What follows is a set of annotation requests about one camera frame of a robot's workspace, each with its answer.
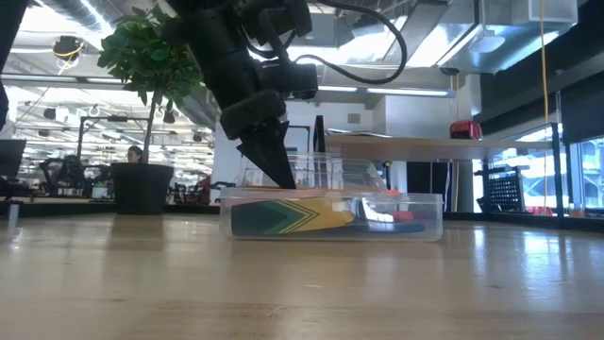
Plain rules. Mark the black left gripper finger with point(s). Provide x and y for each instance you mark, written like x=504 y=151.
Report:
x=262 y=153
x=280 y=146

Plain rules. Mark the green yellow crayon box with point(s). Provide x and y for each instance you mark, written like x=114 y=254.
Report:
x=283 y=217

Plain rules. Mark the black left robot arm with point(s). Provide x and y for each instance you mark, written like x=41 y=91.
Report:
x=226 y=42

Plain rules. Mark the clear plastic box with lid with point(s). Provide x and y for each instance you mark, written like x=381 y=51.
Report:
x=330 y=238

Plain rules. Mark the green artificial plant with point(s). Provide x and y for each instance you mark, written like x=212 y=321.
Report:
x=146 y=56

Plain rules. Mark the black plant pot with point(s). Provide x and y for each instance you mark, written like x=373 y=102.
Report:
x=141 y=189

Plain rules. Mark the person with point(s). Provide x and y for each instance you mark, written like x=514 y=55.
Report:
x=135 y=154
x=68 y=172

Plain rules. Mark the black ceiling dome fixture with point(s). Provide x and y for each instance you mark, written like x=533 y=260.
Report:
x=67 y=47

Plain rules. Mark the black perforated rack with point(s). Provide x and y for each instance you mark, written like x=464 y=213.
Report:
x=505 y=191

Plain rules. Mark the dark side monitor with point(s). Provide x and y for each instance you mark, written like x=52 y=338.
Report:
x=10 y=158

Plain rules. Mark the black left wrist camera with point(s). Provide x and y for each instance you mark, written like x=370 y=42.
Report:
x=288 y=80

